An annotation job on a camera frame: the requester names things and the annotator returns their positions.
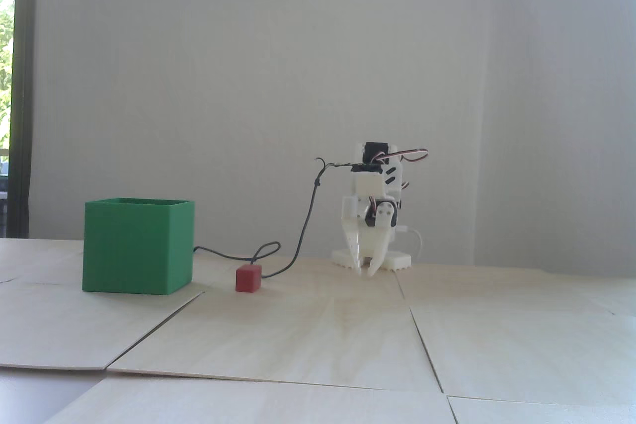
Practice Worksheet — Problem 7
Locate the white power cable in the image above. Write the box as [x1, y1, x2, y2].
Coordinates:
[397, 227, 423, 263]

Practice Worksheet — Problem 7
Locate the red white black servo wire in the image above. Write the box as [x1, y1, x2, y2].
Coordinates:
[377, 148, 429, 164]

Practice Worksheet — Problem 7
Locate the dark window frame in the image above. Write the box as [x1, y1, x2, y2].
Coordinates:
[12, 0, 38, 238]

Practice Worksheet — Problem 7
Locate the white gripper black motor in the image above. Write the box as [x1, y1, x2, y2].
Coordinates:
[342, 173, 400, 278]

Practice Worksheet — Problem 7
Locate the green box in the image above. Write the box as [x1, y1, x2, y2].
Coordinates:
[82, 198, 195, 295]

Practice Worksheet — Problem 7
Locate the red block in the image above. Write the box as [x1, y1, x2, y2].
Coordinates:
[236, 265, 262, 292]

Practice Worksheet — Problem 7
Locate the thin black camera cable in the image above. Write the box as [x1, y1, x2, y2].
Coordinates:
[193, 157, 351, 279]

